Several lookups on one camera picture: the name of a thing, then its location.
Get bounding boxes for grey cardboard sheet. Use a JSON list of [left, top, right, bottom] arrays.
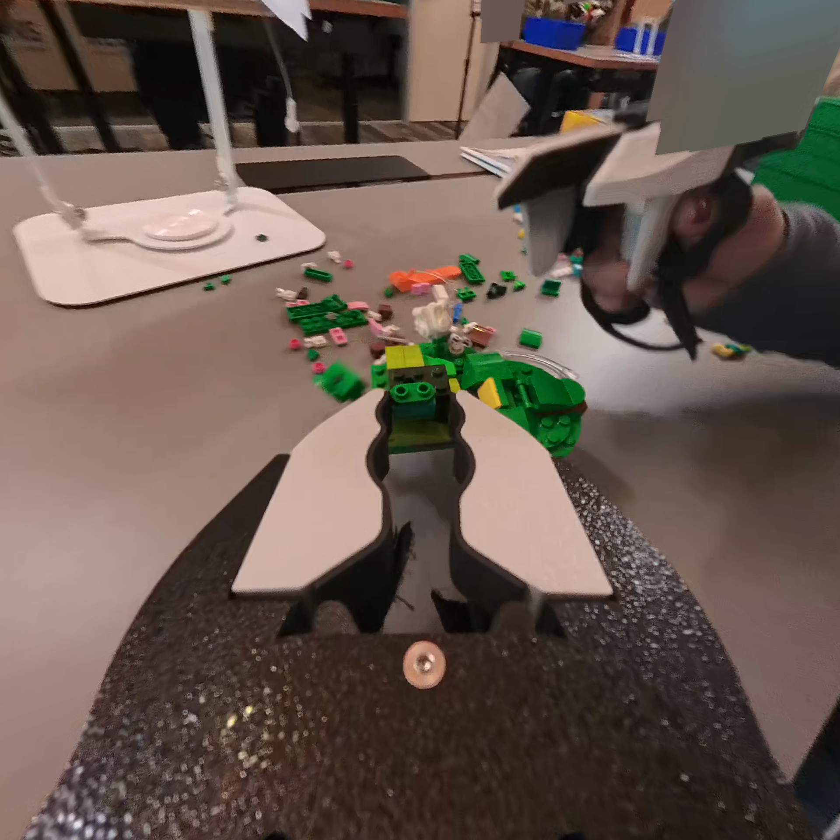
[[459, 71, 531, 144]]

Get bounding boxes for long clear lego tube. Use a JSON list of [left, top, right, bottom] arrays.
[[495, 351, 580, 383]]

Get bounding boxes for pile of pastel lego pieces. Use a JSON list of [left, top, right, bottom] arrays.
[[514, 203, 753, 362]]

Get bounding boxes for yellow box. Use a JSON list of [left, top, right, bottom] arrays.
[[560, 109, 618, 137]]

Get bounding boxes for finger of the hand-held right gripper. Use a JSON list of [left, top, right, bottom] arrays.
[[583, 122, 737, 294], [495, 123, 626, 278]]

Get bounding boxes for cardboard box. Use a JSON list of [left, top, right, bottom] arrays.
[[0, 0, 142, 93]]

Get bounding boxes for person's right forearm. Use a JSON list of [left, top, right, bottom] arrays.
[[696, 187, 840, 368]]

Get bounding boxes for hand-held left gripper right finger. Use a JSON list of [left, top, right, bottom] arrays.
[[448, 390, 616, 601]]

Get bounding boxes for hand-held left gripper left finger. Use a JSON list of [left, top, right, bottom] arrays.
[[230, 389, 396, 601]]

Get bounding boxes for orange brick separator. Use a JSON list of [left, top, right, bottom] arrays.
[[389, 264, 462, 294]]

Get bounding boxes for blue storage bin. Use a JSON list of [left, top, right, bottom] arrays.
[[523, 16, 587, 51], [616, 25, 667, 58]]

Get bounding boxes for white cable with plug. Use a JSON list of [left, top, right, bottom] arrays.
[[266, 33, 304, 134]]

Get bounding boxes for white desk stand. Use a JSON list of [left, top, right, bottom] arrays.
[[0, 0, 327, 307]]

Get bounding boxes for green lego model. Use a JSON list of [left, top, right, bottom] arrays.
[[371, 298, 587, 458]]

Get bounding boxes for pile of green pink lego pieces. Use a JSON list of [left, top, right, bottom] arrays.
[[202, 252, 564, 403]]

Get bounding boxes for person's right hand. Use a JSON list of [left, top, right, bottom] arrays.
[[583, 182, 754, 315]]

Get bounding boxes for green lego baseplate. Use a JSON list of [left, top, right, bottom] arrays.
[[751, 97, 840, 221]]

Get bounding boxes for background table with bins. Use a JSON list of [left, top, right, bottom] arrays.
[[489, 39, 660, 132]]

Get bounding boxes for stack of paper booklets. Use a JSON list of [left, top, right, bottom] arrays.
[[459, 146, 529, 179]]

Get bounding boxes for person's torso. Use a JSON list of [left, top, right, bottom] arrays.
[[791, 712, 840, 840]]

